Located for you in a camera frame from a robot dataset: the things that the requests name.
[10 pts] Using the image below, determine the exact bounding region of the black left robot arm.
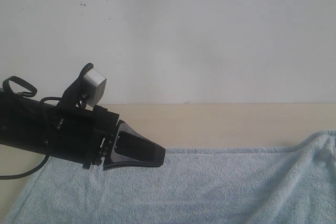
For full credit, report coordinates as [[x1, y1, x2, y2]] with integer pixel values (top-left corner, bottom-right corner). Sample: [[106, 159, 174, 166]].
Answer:
[[1, 63, 165, 170]]

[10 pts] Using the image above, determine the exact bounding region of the light blue terry towel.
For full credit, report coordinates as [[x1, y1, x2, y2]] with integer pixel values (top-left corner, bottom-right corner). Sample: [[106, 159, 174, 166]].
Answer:
[[4, 130, 335, 223]]

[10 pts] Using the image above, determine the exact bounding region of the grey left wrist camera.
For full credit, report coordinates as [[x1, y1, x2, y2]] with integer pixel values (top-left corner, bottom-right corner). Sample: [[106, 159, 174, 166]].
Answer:
[[82, 68, 107, 107]]

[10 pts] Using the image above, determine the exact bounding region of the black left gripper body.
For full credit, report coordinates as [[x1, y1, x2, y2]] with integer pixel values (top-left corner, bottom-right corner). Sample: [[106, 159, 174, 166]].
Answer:
[[40, 63, 119, 169]]

